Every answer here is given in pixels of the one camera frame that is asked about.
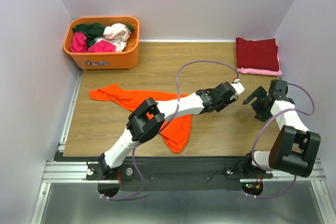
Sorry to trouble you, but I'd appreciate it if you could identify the magenta garment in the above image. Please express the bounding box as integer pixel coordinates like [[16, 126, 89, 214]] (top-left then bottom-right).
[[70, 32, 116, 53]]

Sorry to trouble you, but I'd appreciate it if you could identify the orange plastic laundry basket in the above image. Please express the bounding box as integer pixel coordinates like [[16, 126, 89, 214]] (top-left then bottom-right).
[[63, 16, 140, 70]]

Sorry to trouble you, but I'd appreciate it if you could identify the folded dark red t-shirt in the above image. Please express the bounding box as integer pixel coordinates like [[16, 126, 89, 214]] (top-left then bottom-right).
[[235, 37, 280, 71]]

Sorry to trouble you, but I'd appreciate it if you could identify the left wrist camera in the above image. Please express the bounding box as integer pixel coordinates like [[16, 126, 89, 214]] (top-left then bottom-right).
[[231, 78, 245, 95]]

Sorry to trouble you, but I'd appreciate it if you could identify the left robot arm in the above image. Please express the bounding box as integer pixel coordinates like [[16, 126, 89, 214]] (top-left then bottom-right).
[[98, 82, 245, 179]]

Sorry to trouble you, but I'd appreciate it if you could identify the pale pink garment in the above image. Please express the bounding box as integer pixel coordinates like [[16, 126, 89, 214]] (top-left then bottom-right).
[[93, 23, 134, 52]]

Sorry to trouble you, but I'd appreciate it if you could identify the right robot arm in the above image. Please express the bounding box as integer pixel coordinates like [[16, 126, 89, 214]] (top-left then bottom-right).
[[241, 79, 321, 177]]

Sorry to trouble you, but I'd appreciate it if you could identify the dark green garment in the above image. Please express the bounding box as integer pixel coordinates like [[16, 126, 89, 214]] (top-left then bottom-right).
[[72, 23, 135, 48]]

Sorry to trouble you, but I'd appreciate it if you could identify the folded pink t-shirt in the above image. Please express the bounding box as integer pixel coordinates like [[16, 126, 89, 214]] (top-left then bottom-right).
[[237, 53, 282, 77]]

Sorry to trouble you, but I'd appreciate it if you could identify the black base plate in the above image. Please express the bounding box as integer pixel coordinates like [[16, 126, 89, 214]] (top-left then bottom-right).
[[86, 156, 272, 191]]

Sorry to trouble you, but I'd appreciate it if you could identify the orange t-shirt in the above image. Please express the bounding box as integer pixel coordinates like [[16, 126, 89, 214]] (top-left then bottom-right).
[[89, 84, 192, 153]]

